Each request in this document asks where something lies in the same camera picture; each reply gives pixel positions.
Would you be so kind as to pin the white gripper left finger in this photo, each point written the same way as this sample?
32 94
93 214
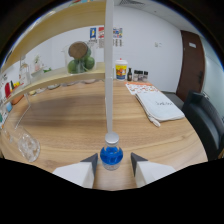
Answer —
76 173

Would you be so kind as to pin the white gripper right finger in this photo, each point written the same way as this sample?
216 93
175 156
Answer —
153 171

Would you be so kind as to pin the blue liquid bottle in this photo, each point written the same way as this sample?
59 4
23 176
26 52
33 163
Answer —
111 156

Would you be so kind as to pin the clear glass with ice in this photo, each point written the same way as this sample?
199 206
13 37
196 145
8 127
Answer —
28 146

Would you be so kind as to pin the white cloth pouch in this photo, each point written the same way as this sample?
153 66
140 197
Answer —
160 106

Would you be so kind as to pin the black office chair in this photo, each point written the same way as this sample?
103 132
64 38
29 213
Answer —
205 123

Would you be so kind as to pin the orange printed menu sheet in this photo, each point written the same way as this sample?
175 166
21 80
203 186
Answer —
141 87

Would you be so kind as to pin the white jar blue base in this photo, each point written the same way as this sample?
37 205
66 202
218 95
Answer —
9 106

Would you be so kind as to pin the small dark-lid spice jar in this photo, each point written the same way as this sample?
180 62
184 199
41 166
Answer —
145 76
135 76
140 76

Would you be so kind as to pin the two-tier wooden shelf rack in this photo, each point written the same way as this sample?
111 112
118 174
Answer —
76 75

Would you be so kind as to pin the dark sauce bottle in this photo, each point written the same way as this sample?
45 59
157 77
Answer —
129 75

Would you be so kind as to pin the white tub yellow label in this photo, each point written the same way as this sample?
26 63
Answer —
121 70

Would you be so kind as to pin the glass jar of limes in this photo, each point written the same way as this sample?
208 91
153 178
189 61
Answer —
88 65

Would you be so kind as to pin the brown door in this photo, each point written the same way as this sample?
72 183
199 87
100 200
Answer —
191 66

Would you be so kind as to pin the small flower vase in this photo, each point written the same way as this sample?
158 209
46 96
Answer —
37 65

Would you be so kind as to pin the white wall switch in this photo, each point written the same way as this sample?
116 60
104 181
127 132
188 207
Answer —
158 44

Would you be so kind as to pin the red topped wall poster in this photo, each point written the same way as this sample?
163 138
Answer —
101 36

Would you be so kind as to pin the multicolour wall poster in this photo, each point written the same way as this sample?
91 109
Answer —
117 36

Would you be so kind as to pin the blue topped wall poster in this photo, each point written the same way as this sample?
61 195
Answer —
93 33

